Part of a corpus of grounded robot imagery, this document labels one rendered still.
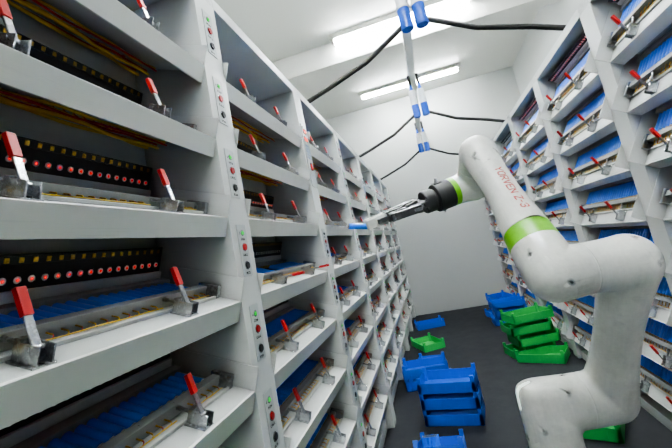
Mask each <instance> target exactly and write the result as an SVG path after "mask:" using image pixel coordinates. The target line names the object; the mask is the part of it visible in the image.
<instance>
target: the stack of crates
mask: <svg viewBox="0 0 672 448"><path fill-rule="evenodd" d="M416 383H417V388H418V393H419V397H420V402H421V406H422V411H423V415H424V420H425V425H426V427H430V426H485V404H484V400H483V396H482V391H481V387H480V383H479V379H478V375H477V371H476V367H475V363H471V367H469V368H455V369H441V370H427V371H426V368H425V366H422V374H421V376H420V378H416Z"/></svg>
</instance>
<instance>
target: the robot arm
mask: <svg viewBox="0 0 672 448"><path fill-rule="evenodd" d="M433 179H434V183H431V185H429V187H428V189H426V190H423V191H420V192H419V193H418V199H417V200H414V199H413V200H410V201H409V202H407V201H405V202H404V203H402V204H400V205H397V206H395V207H393V208H390V209H388V210H386V211H383V213H380V214H378V215H375V216H373V217H370V218H367V219H365V220H363V222H364V224H366V226H367V229H368V230H371V229H373V228H376V227H378V226H381V225H383V224H386V223H389V222H392V221H393V222H395V221H398V220H401V219H403V218H406V217H409V216H412V215H415V214H418V213H423V212H425V213H427V214H429V213H432V212H434V211H439V212H442V211H444V212H447V209H449V208H452V207H454V206H457V205H459V204H462V203H465V202H470V201H476V200H480V199H482V198H484V197H485V198H486V200H487V202H488V204H489V206H490V208H491V210H492V213H493V215H494V217H495V220H496V222H497V225H498V227H499V230H500V232H501V234H502V237H503V239H504V241H505V244H506V246H507V248H508V250H509V252H510V255H511V257H512V259H513V261H514V263H515V265H516V267H517V269H518V271H519V273H520V275H521V277H522V278H523V280H524V282H525V284H526V286H527V287H528V289H529V290H530V291H531V292H532V293H533V294H534V295H536V296H537V297H539V298H541V299H543V300H545V301H549V302H554V303H562V302H567V301H571V300H574V299H578V298H581V297H585V296H588V295H592V294H595V303H594V320H593V329H592V336H591V342H590V348H589V352H588V356H587V360H586V364H585V367H584V369H583V370H582V371H577V372H571V373H565V374H557V375H549V376H541V377H533V378H528V379H525V380H522V381H520V382H519V383H518V384H517V385H516V388H515V394H516V399H517V403H518V407H519V411H520V415H521V419H522V423H523V427H524V431H525V434H526V438H527V442H528V446H529V448H586V446H585V442H584V439H583V433H584V432H585V431H587V430H593V429H598V428H604V427H610V426H616V425H622V424H626V423H629V422H631V421H633V420H634V419H635V418H636V417H637V416H638V414H639V412H640V408H641V398H640V364H641V354H642V346H643V340H644V335H645V330H646V325H647V321H648V317H649V314H650V310H651V307H652V304H653V301H654V298H655V295H656V292H657V290H658V287H659V285H660V282H661V280H662V278H663V275H664V273H665V269H666V263H665V258H664V256H663V254H662V252H661V251H660V249H659V248H658V247H657V246H656V245H655V244H654V243H653V242H651V241H650V240H648V239H646V238H644V237H641V236H638V235H634V234H617V235H613V236H609V237H606V238H602V239H597V240H593V241H588V242H583V243H577V244H568V243H567V241H566V240H565V239H564V237H563V236H562V235H561V234H560V232H559V231H558V230H557V229H556V228H555V226H554V225H553V224H552V223H551V222H550V220H549V219H548V218H547V217H546V216H545V215H544V213H543V212H542V211H541V210H540V209H539V208H538V207H537V206H536V205H535V203H534V202H533V201H532V200H531V199H530V198H529V197H528V196H527V194H526V193H525V192H524V191H523V189H522V188H521V187H520V186H519V184H518V183H517V182H516V180H515V179H514V177H513V176H512V174H511V173H510V171H509V170H508V168H507V166H506V165H505V163H504V161H503V159H502V158H501V156H500V154H499V151H498V149H497V147H496V145H495V143H494V142H493V141H492V140H491V139H490V138H489V137H487V136H483V135H474V136H471V137H469V138H467V139H466V140H465V141H464V142H463V143H462V145H461V146H460V149H459V167H458V172H457V174H456V175H454V176H452V177H450V178H447V179H445V180H442V181H437V178H433Z"/></svg>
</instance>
